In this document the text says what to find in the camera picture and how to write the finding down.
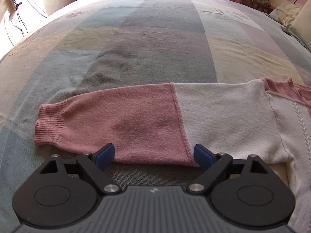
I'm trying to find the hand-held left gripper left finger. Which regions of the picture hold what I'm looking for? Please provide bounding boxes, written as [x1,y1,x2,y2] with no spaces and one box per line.
[39,143,122,195]

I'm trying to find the patchwork bed sheet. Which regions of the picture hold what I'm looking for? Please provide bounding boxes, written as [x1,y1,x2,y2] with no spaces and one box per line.
[0,0,311,224]

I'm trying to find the pink and white knit sweater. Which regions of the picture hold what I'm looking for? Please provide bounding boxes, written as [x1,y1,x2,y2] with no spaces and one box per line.
[34,77,311,229]

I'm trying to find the small pale pillow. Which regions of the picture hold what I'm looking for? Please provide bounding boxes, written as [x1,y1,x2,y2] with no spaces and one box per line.
[268,0,304,27]

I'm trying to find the white power strip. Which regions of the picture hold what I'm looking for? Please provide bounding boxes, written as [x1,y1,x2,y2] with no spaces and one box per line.
[8,0,16,20]

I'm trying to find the wooden nightstand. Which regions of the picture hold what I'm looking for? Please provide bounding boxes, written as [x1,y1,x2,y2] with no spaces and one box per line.
[239,0,275,14]

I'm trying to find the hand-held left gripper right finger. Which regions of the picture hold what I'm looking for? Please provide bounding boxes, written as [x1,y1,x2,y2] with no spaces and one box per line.
[187,143,270,195]

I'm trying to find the large floral pillow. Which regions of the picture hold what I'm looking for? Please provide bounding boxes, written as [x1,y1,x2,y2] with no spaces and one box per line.
[290,5,311,42]

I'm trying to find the black cables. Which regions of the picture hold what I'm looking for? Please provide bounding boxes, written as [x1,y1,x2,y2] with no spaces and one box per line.
[0,0,49,45]

